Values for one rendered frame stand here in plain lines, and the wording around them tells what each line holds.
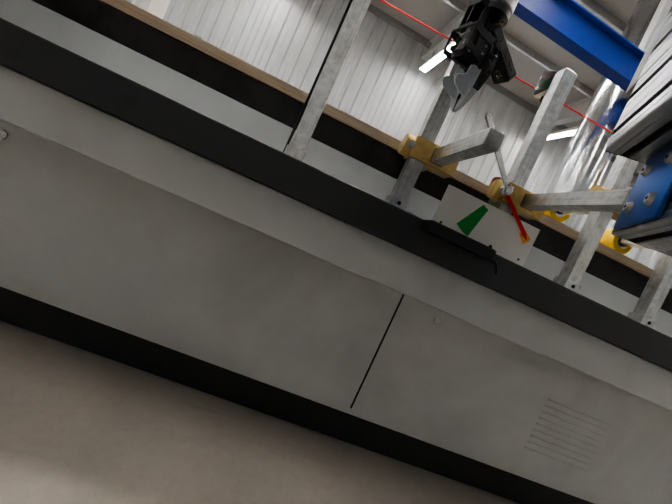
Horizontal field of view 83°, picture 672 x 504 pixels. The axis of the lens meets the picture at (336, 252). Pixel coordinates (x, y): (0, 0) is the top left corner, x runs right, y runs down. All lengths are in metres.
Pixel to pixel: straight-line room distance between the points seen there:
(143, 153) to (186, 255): 0.32
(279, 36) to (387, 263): 7.85
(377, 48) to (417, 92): 1.22
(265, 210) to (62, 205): 0.57
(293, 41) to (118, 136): 7.74
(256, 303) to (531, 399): 0.94
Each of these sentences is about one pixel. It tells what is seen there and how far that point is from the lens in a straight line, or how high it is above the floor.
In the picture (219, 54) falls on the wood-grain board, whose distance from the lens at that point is 1.15.
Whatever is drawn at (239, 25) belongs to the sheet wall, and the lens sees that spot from 8.63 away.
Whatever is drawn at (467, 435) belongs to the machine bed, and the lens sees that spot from 1.41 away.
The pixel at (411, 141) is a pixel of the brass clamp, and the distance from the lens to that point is 0.90.
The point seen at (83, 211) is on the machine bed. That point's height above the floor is 0.37.
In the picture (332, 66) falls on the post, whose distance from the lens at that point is 0.92.
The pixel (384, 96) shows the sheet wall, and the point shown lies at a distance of 8.65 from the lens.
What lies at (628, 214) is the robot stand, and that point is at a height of 0.74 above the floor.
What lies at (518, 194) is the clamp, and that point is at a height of 0.85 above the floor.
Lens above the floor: 0.60
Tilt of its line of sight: 3 degrees down
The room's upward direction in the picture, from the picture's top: 24 degrees clockwise
